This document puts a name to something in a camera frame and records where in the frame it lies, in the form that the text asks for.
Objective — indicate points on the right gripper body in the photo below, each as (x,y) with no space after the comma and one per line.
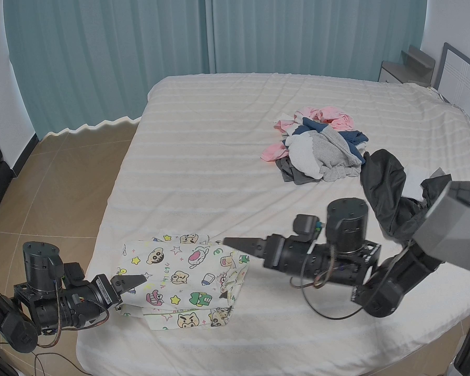
(293,259)

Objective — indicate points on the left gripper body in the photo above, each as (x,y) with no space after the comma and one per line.
(86,300)

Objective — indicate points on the white printed pyjama top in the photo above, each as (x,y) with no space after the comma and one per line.
(188,280)

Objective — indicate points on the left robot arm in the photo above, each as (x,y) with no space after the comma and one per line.
(35,272)

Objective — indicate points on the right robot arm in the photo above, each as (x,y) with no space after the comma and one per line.
(391,284)

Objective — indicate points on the pile of clothes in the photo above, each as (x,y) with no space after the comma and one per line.
(321,151)

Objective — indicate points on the black garment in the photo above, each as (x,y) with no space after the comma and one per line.
(384,186)

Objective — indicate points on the bed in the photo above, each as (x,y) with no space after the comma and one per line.
(227,151)

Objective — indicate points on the white garment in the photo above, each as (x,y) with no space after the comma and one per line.
(415,180)

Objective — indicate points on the grey bedside table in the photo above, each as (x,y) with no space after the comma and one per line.
(405,71)

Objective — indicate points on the blue-green curtain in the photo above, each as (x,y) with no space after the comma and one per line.
(317,22)
(102,45)

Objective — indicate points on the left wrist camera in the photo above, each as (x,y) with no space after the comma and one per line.
(73,273)

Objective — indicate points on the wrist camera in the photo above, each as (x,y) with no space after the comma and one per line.
(73,273)
(305,227)

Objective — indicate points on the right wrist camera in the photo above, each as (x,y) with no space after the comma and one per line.
(305,227)

